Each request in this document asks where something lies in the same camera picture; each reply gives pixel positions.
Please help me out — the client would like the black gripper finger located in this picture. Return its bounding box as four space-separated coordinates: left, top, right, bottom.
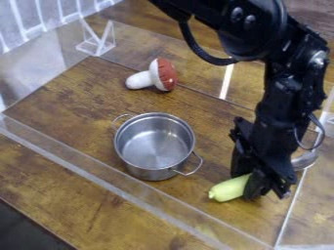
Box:
244 169 272 200
232 139 254 178

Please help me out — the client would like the small stainless steel pot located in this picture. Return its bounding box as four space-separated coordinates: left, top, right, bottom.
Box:
113 112 204 182

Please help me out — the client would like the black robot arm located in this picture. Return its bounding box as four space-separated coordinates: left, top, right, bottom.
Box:
149 0 329 200

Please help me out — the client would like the red white toy mushroom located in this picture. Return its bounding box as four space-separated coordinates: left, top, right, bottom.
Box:
126 58 178 91

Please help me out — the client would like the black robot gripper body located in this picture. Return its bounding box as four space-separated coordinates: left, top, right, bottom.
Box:
230 75 325 198

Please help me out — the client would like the clear acrylic triangular bracket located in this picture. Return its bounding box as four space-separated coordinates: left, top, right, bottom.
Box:
77 20 117 57

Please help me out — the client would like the clear acrylic enclosure wall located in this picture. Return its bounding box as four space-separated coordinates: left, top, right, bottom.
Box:
0 0 334 250

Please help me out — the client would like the green handled metal spoon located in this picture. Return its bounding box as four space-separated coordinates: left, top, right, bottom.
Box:
208 147 321 203

